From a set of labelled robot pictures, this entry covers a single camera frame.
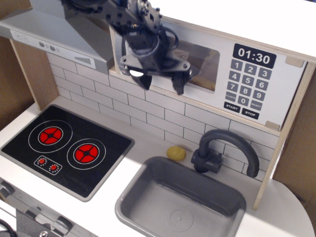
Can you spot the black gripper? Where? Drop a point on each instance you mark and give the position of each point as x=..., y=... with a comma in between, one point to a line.
x=142, y=64

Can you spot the white toy microwave door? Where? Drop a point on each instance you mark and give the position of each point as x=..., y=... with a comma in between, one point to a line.
x=251, y=81

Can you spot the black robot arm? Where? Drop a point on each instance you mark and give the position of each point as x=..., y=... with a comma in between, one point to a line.
x=145, y=47

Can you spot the yellow toy food in microwave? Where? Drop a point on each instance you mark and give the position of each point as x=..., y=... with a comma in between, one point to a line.
x=203, y=82

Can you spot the wooden microwave cabinet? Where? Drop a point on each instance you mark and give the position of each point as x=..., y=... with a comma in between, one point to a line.
x=280, y=25

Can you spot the yellow toy potato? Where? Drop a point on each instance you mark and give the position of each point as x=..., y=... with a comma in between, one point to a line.
x=176, y=153

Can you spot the grey range hood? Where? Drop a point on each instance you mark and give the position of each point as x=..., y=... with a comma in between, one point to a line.
x=47, y=27

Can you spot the black toy stove top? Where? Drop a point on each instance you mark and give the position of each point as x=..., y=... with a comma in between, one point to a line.
x=70, y=152

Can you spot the grey plastic sink basin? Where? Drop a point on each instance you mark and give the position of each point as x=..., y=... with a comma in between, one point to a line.
x=167, y=199

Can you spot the grey oven control panel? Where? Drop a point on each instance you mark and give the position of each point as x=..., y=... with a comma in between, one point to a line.
x=28, y=216

